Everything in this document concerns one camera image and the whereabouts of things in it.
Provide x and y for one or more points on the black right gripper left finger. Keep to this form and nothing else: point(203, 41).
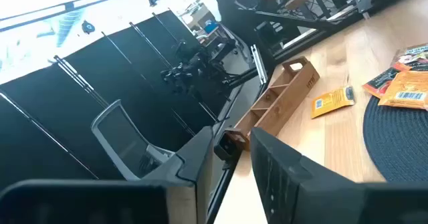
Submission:
point(187, 170)

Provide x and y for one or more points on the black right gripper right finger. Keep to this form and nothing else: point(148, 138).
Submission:
point(301, 190)

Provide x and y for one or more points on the orange tea packet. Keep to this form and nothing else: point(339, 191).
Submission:
point(331, 102)
point(379, 83)
point(406, 90)

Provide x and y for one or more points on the wooden tea organizer box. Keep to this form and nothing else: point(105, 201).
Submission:
point(287, 97)

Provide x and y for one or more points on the round dark blue placemat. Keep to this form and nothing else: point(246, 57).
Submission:
point(398, 143)

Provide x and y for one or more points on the beige tea packet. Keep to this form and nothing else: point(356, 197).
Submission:
point(413, 57)

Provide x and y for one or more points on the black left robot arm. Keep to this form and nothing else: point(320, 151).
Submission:
point(190, 67)

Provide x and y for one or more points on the grey office chair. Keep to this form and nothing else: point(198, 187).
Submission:
point(155, 152)

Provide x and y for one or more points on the black room divider screen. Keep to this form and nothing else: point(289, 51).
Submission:
point(67, 117)

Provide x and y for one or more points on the black table-level camera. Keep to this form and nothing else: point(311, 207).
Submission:
point(227, 148)

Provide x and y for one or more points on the silver aluminium bracket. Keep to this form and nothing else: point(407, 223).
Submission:
point(259, 63)

